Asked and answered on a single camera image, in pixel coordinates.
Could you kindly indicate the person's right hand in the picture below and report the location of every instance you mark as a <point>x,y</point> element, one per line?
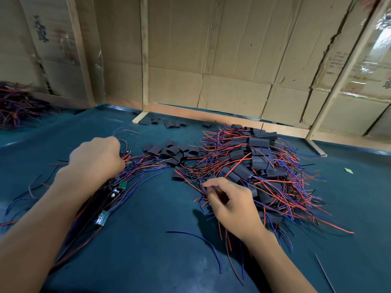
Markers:
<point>238,210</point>

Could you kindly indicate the person's left hand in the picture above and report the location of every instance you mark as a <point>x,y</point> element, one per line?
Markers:
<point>98,161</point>

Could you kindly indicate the pile of sleeved wired boards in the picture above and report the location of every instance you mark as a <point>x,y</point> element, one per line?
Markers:
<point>262,161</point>

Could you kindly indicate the pile of unsleeved wired boards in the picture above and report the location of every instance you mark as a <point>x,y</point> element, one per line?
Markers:
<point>104,216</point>

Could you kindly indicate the pile of black sleeve pieces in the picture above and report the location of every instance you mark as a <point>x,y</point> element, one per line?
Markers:
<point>171,154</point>

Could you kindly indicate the person's right forearm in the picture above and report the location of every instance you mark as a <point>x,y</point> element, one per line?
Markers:
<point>281,265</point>

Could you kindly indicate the person's left forearm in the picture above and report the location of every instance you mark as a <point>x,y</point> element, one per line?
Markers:
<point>36,241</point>

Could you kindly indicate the wooden ledge board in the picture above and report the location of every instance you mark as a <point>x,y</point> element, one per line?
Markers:
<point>244,120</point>

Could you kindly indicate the small green scrap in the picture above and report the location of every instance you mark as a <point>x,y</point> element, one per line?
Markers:
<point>348,170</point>

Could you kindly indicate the clear plastic sheet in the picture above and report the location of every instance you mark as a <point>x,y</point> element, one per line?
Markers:
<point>382,55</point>

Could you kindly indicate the wide wooden post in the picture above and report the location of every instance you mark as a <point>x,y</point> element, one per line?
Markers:
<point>80,51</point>

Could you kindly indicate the thin wooden post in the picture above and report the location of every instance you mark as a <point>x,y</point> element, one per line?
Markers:
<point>145,51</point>

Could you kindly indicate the pale slanted wooden post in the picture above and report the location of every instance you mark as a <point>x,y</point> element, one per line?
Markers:
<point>345,70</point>

